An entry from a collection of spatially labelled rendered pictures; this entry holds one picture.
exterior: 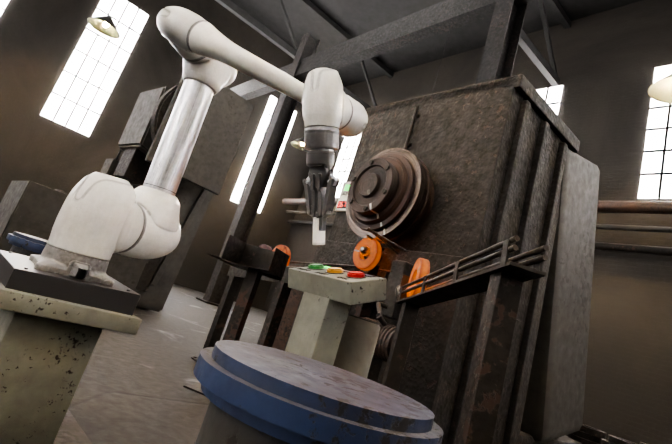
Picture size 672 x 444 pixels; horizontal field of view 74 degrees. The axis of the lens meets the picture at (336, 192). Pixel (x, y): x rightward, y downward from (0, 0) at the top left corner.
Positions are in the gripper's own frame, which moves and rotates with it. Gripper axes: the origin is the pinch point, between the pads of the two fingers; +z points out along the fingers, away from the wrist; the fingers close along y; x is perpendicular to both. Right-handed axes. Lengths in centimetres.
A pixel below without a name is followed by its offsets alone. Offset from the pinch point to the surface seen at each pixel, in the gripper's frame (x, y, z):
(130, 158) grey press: -49, 358, -48
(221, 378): 48, -46, 12
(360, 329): -7.6, -8.2, 24.1
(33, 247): 48, 125, 13
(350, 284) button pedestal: 5.9, -19.1, 10.2
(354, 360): -5.5, -8.5, 31.2
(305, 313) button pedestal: 7.6, -5.6, 18.7
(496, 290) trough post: -14.2, -41.0, 9.9
